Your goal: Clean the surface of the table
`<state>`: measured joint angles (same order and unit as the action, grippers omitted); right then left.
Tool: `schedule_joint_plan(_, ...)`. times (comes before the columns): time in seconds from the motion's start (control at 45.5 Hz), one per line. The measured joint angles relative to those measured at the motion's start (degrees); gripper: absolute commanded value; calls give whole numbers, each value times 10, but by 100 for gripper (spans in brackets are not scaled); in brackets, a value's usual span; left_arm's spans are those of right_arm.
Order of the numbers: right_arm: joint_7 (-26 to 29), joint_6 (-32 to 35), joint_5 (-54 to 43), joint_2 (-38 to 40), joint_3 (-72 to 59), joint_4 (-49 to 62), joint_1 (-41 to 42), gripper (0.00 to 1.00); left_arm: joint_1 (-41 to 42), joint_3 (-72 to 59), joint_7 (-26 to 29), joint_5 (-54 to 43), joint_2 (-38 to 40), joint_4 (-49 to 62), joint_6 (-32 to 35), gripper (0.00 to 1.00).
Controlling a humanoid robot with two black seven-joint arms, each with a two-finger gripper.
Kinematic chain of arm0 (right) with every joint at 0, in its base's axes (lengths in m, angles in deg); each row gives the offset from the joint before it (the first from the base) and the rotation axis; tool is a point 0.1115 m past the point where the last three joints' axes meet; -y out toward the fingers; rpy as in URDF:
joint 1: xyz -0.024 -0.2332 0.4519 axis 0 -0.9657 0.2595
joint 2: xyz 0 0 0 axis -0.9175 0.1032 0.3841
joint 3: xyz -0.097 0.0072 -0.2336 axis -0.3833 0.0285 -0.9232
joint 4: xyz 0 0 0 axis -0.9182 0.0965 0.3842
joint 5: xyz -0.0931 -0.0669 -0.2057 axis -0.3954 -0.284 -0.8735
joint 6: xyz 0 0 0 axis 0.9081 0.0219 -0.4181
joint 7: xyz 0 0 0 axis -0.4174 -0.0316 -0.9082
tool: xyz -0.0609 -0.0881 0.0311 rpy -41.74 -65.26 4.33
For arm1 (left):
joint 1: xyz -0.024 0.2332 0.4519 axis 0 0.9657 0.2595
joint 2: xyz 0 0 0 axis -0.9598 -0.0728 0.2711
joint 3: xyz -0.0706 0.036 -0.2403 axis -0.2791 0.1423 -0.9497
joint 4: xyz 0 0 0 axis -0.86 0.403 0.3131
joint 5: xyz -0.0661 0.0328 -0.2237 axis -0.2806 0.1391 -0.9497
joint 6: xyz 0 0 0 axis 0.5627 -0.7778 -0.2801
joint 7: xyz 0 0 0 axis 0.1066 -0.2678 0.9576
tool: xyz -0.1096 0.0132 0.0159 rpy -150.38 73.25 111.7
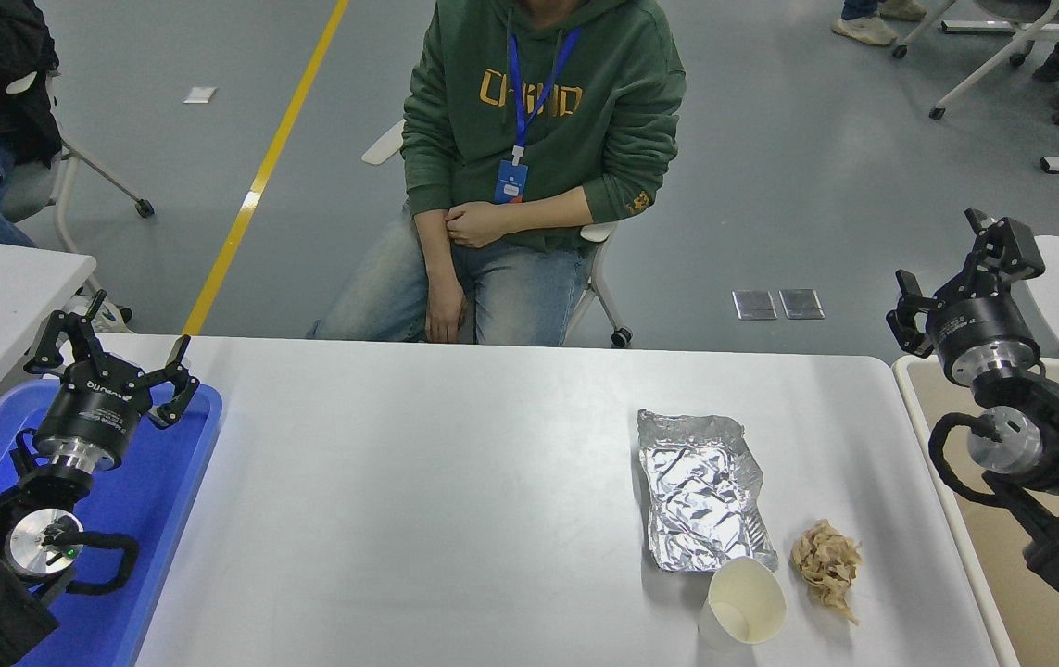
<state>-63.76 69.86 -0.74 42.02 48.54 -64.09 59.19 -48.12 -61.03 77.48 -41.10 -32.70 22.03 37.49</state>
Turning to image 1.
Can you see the white rolling chair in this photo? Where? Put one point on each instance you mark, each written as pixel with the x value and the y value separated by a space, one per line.
pixel 381 144

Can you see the tan paper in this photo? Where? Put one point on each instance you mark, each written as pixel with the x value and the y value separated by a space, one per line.
pixel 825 560

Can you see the blue plastic tray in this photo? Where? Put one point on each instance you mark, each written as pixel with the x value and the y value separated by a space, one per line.
pixel 158 519

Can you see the white paper cup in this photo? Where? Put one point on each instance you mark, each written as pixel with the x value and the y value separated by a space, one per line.
pixel 742 602

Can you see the grey seat rolling chair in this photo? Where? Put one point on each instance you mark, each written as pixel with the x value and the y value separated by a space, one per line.
pixel 29 190
pixel 1002 56

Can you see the white shoe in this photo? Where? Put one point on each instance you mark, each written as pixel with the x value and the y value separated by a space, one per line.
pixel 112 324

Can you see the person's left forearm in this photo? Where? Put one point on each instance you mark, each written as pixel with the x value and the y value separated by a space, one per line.
pixel 543 211

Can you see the person's right hand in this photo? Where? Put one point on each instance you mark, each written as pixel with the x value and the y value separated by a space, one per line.
pixel 446 313

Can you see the large pale plastic bin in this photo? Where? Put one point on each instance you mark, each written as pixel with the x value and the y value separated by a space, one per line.
pixel 1002 597

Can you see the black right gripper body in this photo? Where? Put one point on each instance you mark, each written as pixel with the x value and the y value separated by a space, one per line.
pixel 983 320

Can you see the silver foil tray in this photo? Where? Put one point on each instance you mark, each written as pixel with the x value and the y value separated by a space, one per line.
pixel 700 491

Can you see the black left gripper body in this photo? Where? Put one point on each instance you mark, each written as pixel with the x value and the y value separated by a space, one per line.
pixel 94 408

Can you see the person's right forearm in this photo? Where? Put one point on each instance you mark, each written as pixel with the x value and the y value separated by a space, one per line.
pixel 436 250

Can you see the silver floor plate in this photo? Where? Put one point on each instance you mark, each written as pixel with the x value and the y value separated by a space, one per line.
pixel 801 304
pixel 755 305

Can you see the person's left hand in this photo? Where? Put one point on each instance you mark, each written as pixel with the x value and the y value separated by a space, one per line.
pixel 475 225

